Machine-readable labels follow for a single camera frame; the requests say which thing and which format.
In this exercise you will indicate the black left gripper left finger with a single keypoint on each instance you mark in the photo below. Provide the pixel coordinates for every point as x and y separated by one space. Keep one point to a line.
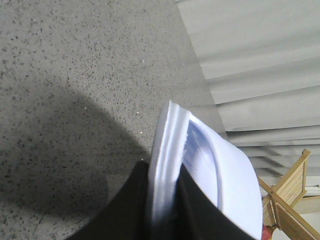
124 217

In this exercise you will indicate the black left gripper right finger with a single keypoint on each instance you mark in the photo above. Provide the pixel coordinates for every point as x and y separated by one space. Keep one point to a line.
199 218

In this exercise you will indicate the light blue slipper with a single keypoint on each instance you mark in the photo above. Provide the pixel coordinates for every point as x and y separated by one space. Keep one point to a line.
221 171

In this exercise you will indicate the red and yellow object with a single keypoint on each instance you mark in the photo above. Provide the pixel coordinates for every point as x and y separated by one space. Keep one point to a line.
267 232

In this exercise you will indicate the wooden folding rack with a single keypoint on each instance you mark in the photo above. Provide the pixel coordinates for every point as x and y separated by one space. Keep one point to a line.
278 205

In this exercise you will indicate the pale green curtain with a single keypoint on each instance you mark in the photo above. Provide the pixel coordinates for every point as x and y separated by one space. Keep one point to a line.
261 61

